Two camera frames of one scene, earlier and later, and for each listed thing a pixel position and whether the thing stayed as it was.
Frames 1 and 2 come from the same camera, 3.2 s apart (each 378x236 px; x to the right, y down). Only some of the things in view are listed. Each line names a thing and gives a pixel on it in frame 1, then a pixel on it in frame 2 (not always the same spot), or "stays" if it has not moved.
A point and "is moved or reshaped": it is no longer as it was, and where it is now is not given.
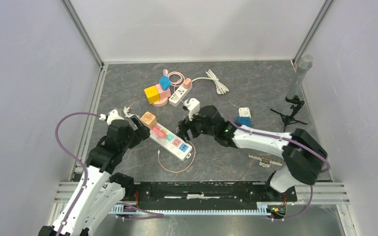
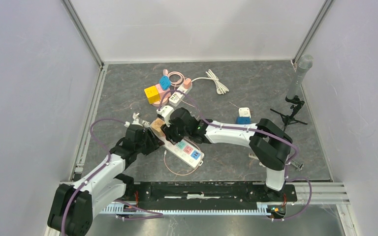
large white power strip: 173,143 is moved or reshaped
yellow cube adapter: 152,94 stays
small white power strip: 175,99 stays
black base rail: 209,193 stays
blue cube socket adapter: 244,120 stays
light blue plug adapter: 165,82 stays
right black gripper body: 196,126 → 173,133
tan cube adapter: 149,119 → 156,125
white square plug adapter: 244,112 stays
